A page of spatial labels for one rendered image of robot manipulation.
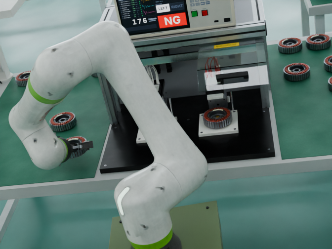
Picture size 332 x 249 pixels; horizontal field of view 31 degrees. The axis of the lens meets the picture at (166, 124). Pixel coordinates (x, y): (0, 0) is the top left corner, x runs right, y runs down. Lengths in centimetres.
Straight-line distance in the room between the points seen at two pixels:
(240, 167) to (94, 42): 79
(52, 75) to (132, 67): 22
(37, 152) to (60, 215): 145
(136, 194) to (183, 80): 106
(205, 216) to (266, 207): 132
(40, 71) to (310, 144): 106
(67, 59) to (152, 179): 38
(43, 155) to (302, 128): 96
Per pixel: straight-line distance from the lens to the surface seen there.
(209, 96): 229
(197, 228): 175
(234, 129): 225
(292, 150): 216
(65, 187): 224
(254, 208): 308
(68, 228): 323
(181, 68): 248
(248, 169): 211
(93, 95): 276
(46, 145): 190
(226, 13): 224
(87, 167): 227
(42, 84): 156
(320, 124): 229
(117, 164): 220
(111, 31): 160
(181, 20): 226
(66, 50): 154
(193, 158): 161
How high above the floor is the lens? 200
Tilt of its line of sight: 31 degrees down
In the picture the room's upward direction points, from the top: 12 degrees counter-clockwise
